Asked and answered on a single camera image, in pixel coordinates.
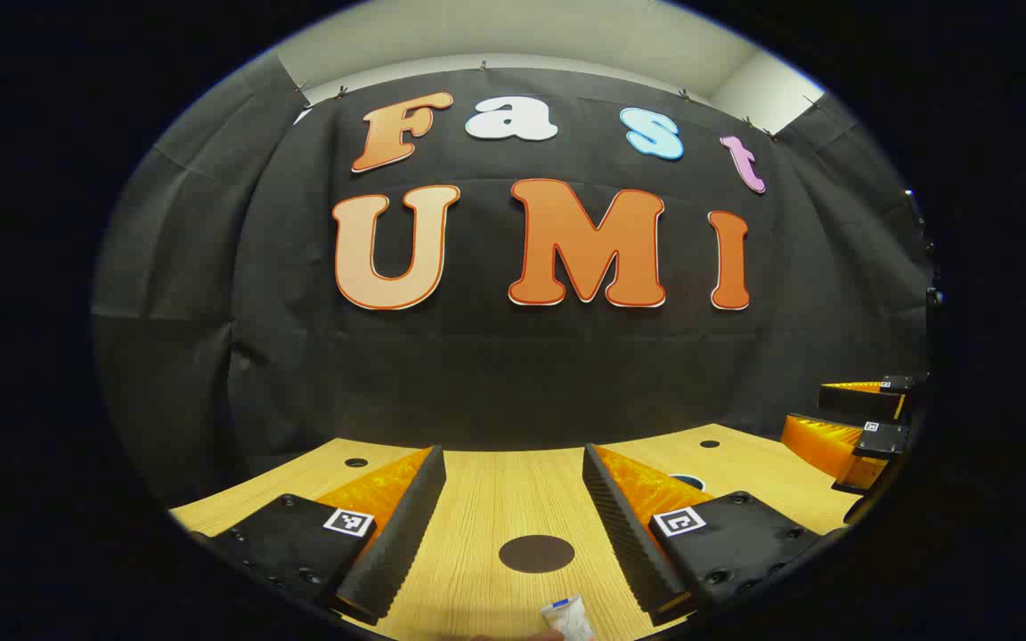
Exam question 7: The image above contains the wooden desktop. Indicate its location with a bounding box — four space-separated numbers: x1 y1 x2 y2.
170 424 861 641

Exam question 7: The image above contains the white toothpaste tube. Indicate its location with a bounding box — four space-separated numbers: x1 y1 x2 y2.
540 595 596 641

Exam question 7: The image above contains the brown round coaster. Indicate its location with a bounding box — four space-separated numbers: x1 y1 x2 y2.
500 535 576 574

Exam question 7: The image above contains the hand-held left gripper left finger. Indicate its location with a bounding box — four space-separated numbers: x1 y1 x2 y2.
188 445 448 626

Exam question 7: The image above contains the black backdrop cloth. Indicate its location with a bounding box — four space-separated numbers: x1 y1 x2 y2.
93 53 932 508

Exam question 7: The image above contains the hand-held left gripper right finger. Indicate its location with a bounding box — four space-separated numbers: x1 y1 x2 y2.
582 442 848 624

